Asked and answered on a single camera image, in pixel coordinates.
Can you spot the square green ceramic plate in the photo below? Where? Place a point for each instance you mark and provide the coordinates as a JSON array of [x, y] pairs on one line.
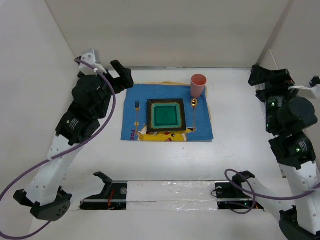
[[165, 115]]

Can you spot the gold fork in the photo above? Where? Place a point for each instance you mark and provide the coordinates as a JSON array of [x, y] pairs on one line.
[[137, 109]]

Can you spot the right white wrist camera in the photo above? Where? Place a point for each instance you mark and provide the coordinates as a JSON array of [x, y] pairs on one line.
[[310, 91]]

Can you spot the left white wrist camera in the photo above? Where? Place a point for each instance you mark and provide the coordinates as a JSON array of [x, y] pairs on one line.
[[92, 58]]

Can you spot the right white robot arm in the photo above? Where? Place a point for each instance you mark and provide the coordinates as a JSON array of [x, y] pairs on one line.
[[287, 115]]

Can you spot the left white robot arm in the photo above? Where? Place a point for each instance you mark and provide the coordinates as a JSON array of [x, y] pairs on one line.
[[93, 99]]

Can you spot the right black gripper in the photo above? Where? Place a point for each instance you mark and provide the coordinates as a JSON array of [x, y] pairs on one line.
[[280, 80]]

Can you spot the pink plastic cup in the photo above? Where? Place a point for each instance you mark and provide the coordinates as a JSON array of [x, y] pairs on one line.
[[197, 85]]

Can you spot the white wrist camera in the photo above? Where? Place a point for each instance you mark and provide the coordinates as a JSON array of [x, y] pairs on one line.
[[92, 58], [310, 91]]

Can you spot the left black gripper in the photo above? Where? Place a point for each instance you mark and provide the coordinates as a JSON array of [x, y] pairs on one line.
[[123, 82]]

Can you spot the gold spoon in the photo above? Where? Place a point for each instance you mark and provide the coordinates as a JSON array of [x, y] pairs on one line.
[[194, 104]]

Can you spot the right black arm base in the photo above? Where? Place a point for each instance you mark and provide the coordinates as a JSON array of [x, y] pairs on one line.
[[230, 198]]

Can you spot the blue and yellow cloth placemat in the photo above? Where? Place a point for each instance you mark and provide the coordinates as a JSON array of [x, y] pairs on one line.
[[143, 92]]

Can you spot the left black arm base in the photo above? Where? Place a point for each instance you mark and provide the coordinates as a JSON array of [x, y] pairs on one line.
[[112, 197]]

